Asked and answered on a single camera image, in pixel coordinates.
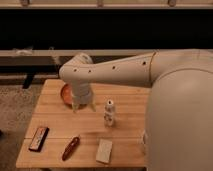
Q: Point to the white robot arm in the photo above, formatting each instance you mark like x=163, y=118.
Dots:
x=179, y=114

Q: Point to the white sponge block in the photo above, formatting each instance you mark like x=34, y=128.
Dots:
x=104, y=151

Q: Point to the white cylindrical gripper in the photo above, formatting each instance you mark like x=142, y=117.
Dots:
x=82, y=94

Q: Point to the small white bottle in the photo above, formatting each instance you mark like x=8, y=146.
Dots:
x=109, y=113

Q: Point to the orange bowl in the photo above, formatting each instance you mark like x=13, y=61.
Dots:
x=65, y=94

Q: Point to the wooden table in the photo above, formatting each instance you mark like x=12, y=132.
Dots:
x=64, y=124

